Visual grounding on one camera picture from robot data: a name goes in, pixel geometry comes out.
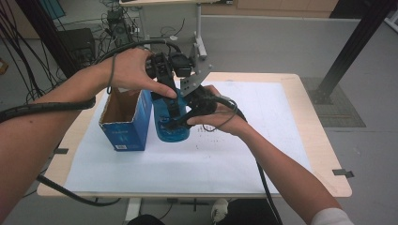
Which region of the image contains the black corrugated left gripper cable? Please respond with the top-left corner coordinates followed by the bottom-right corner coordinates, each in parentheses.
top-left (0, 38), bottom-right (184, 208)

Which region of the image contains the black metal frame post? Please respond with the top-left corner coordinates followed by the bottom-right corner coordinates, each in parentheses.
top-left (309, 0), bottom-right (398, 105)

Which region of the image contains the person's right hand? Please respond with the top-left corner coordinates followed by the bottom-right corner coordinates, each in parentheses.
top-left (187, 84), bottom-right (252, 137)

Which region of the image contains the black computer tower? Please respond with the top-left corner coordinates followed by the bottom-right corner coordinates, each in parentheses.
top-left (106, 8), bottom-right (134, 48)

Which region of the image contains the white table mat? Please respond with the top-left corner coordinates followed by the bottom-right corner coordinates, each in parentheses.
top-left (64, 80), bottom-right (314, 195)

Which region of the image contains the thin black wrist strap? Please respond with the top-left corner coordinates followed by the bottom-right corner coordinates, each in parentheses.
top-left (201, 102), bottom-right (239, 133)
top-left (106, 52), bottom-right (118, 96)

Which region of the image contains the tangle of black floor cables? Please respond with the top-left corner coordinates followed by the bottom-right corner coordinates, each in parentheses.
top-left (0, 0), bottom-right (186, 104)

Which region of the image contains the black equipment case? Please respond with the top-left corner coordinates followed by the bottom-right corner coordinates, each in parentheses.
top-left (57, 27), bottom-right (97, 67)

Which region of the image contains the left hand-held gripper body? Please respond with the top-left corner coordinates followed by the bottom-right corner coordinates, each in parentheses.
top-left (145, 52), bottom-right (195, 92)

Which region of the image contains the white background desk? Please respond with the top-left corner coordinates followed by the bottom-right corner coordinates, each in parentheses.
top-left (118, 0), bottom-right (234, 61)

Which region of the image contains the white shirt sleeve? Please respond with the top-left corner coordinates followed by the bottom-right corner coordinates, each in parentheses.
top-left (309, 207), bottom-right (356, 225)

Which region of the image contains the white table leg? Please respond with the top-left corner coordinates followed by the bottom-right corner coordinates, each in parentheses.
top-left (124, 197), bottom-right (142, 223)

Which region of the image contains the person's black trouser leg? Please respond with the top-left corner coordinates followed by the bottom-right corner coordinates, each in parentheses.
top-left (126, 214), bottom-right (166, 225)
top-left (226, 198), bottom-right (283, 225)

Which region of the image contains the person's left hand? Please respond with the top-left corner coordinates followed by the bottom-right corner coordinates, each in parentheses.
top-left (107, 46), bottom-right (177, 99)

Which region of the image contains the blue cardboard box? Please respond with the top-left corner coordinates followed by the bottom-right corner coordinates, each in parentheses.
top-left (99, 87), bottom-right (153, 153)

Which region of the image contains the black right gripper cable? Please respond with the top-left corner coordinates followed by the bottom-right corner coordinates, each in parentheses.
top-left (212, 95), bottom-right (284, 225)

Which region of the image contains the blue bottle with white cap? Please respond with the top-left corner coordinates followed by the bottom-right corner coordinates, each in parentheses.
top-left (150, 87), bottom-right (191, 143)

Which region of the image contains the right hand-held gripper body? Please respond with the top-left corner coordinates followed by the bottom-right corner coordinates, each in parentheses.
top-left (179, 64), bottom-right (219, 118)

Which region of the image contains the black metal stand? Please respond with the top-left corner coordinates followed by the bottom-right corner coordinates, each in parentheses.
top-left (15, 0), bottom-right (79, 79)

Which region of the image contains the person's white shoe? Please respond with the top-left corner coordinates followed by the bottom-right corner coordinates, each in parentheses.
top-left (210, 198), bottom-right (230, 224)

